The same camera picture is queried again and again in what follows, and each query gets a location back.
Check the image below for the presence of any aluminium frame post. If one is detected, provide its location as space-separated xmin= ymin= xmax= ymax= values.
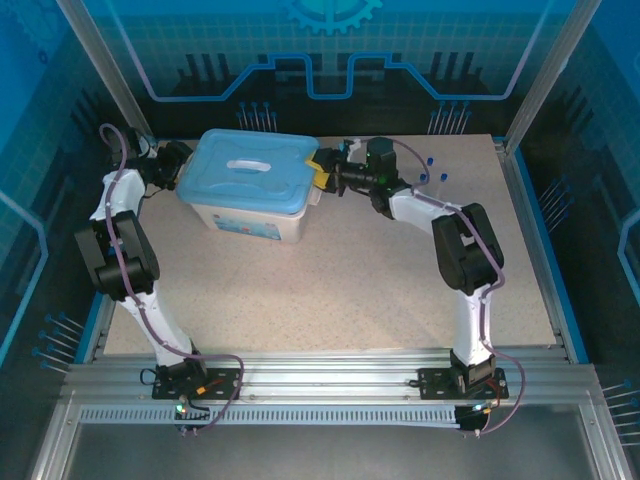
xmin=53 ymin=0 xmax=160 ymax=154
xmin=502 ymin=0 xmax=604 ymax=156

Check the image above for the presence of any white plastic storage bin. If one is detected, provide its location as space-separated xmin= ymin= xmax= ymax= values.
xmin=189 ymin=197 xmax=324 ymax=245

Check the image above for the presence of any white slotted cable duct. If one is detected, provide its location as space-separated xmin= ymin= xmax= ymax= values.
xmin=78 ymin=405 xmax=464 ymax=427

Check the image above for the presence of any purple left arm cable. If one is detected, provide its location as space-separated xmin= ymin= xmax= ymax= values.
xmin=98 ymin=123 xmax=246 ymax=437

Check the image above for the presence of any aluminium side rail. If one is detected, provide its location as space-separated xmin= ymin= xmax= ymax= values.
xmin=492 ymin=139 xmax=574 ymax=364

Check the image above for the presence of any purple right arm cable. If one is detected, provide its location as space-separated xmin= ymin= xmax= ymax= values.
xmin=392 ymin=139 xmax=527 ymax=437

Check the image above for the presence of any black controller board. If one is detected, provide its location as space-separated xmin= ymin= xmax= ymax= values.
xmin=455 ymin=402 xmax=501 ymax=435
xmin=172 ymin=397 xmax=214 ymax=436

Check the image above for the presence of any clear test tube rack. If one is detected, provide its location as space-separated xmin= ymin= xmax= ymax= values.
xmin=418 ymin=179 xmax=454 ymax=204

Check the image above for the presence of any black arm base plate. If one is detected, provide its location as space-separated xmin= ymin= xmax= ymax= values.
xmin=417 ymin=367 xmax=510 ymax=401
xmin=151 ymin=367 xmax=245 ymax=401

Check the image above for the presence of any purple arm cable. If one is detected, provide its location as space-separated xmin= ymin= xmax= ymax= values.
xmin=392 ymin=139 xmax=527 ymax=437
xmin=98 ymin=123 xmax=246 ymax=437

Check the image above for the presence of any blue plastic bin lid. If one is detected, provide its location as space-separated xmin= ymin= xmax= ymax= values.
xmin=178 ymin=128 xmax=321 ymax=217

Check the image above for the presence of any aluminium front frame rail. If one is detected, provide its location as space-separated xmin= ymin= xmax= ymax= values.
xmin=62 ymin=347 xmax=599 ymax=407

